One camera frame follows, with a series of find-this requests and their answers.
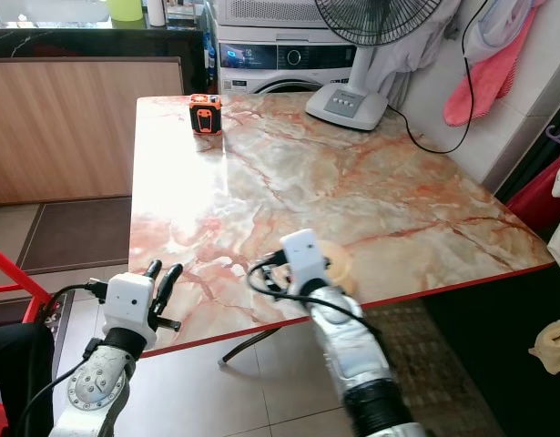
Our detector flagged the red fabric item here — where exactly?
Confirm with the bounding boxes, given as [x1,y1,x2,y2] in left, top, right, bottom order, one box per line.
[503,146,560,229]

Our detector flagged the black fan white base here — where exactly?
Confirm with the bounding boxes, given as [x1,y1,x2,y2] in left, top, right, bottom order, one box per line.
[305,0,453,131]

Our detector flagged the white dryer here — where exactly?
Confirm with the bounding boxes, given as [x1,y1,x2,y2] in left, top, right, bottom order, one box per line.
[211,0,326,28]

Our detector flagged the black stone countertop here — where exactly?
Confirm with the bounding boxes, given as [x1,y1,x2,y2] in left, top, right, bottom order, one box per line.
[0,24,209,61]

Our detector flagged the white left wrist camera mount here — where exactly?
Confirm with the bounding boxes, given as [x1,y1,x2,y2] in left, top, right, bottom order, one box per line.
[102,271,158,352]

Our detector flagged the person's leg black trousers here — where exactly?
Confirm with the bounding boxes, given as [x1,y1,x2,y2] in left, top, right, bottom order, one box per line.
[0,320,55,437]

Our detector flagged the black fan power cable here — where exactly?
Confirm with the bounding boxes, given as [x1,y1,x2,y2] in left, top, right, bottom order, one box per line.
[384,0,494,156]

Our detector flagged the yellow-green plastic cup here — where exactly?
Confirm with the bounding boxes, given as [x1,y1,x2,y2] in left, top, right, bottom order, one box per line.
[108,0,144,23]

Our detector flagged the pink hanging cloth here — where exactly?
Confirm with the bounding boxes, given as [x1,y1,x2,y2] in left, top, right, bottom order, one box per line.
[443,5,543,127]

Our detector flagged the metal table leg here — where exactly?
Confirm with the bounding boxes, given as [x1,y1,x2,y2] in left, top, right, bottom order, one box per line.
[220,319,317,365]

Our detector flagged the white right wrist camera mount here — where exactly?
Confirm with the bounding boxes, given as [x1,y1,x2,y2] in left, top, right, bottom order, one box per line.
[278,228,335,300]

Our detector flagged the white washing machine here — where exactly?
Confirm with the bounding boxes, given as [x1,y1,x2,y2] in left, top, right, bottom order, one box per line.
[214,25,362,96]

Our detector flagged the wooden cabinet panel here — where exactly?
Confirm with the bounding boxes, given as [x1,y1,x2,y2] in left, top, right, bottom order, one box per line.
[0,56,185,206]

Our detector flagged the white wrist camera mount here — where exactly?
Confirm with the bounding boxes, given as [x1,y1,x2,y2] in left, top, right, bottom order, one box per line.
[278,228,335,300]
[102,271,158,352]

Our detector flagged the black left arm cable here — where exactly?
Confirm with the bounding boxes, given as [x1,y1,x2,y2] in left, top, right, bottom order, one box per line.
[14,280,109,437]

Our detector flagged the white bottle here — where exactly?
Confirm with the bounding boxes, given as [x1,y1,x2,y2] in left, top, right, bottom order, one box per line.
[147,0,167,26]

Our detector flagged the red plastic chair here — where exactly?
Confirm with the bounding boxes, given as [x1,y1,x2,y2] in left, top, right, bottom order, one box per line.
[0,244,60,437]

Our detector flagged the dark patterned floor mat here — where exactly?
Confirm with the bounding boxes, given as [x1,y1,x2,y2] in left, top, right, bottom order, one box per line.
[43,290,80,329]

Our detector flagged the orange black laser level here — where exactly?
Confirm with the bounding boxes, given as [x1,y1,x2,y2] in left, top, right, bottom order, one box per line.
[188,93,223,136]

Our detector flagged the cream hanging cloth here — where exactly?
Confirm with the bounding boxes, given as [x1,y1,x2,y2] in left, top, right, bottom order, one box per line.
[530,317,560,374]

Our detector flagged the dark brown floor mat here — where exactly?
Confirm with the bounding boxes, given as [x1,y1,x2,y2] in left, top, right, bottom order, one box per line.
[15,196,135,272]

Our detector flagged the white basin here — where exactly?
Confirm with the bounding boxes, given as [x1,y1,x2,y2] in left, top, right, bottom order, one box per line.
[0,0,109,24]

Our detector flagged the pale grey hanging garment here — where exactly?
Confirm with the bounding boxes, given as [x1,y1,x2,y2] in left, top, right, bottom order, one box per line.
[369,0,540,94]

